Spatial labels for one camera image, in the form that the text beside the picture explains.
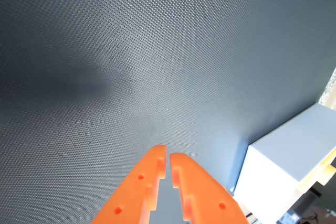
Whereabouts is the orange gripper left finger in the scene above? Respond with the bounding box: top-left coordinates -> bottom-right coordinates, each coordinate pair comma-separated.
90,144 -> 167,224

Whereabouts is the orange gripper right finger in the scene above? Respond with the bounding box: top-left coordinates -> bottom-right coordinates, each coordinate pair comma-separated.
169,152 -> 250,224

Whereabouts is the white open box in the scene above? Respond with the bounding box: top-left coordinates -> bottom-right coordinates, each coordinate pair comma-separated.
233,102 -> 336,224

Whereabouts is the dark grey mat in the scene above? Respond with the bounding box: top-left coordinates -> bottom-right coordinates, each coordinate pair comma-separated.
0,0 -> 336,224

